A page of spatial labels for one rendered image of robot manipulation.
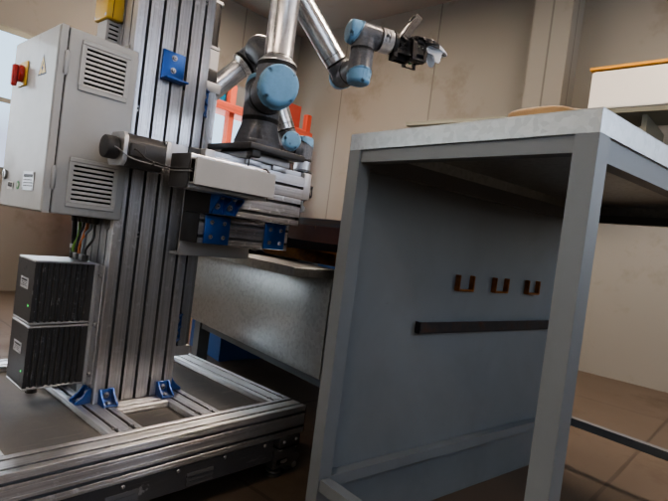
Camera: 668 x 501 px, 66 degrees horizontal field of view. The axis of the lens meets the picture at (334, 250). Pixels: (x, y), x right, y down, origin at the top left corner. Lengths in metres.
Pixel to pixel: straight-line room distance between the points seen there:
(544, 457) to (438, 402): 0.78
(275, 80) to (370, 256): 0.57
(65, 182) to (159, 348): 0.58
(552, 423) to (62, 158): 1.25
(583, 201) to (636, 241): 3.49
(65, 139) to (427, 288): 1.06
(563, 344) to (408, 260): 0.65
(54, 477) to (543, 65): 4.22
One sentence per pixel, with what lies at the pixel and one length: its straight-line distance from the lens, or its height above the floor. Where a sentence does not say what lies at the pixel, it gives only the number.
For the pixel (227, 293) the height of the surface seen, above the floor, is 0.48.
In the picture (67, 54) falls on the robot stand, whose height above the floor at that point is 1.16.
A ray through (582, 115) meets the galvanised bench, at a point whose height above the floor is 1.04.
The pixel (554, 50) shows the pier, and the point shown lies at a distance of 4.65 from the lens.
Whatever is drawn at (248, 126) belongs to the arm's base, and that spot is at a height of 1.10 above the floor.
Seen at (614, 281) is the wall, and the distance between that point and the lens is 4.41.
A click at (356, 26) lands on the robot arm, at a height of 1.44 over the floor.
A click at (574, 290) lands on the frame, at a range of 0.90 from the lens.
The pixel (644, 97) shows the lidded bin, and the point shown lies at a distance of 3.90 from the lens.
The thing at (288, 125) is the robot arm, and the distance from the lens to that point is 2.15.
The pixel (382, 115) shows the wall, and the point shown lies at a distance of 5.64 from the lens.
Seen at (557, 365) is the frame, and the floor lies 0.63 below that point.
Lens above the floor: 0.79
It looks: 2 degrees down
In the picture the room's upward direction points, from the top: 7 degrees clockwise
